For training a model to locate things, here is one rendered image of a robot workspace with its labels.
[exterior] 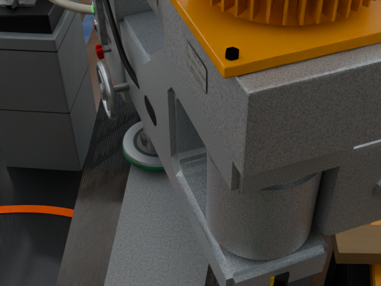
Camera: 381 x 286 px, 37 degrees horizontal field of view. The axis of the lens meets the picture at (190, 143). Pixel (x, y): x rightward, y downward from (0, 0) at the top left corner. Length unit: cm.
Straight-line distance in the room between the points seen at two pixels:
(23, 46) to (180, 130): 155
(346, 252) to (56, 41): 150
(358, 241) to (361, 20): 104
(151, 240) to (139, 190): 19
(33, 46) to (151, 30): 131
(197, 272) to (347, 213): 60
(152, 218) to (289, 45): 105
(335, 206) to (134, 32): 59
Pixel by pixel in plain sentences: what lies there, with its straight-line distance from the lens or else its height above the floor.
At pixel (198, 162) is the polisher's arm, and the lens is 116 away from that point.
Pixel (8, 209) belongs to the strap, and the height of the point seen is 2.
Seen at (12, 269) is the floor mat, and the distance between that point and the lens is 268.
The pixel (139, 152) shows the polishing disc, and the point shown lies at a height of 92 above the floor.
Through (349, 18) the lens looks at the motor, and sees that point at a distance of 71.
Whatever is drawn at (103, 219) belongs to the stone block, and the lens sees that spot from 171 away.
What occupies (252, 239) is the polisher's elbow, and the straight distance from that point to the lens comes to 96.
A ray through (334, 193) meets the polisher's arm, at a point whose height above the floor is 142.
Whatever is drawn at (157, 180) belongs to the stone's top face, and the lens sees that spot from 172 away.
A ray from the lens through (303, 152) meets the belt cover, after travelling 71.
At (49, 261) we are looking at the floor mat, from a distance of 266.
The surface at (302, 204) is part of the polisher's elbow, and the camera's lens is 93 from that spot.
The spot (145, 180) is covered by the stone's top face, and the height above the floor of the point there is 87.
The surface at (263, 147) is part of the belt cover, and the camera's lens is 67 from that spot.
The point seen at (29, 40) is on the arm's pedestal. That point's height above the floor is 79.
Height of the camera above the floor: 211
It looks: 43 degrees down
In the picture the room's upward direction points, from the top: 1 degrees counter-clockwise
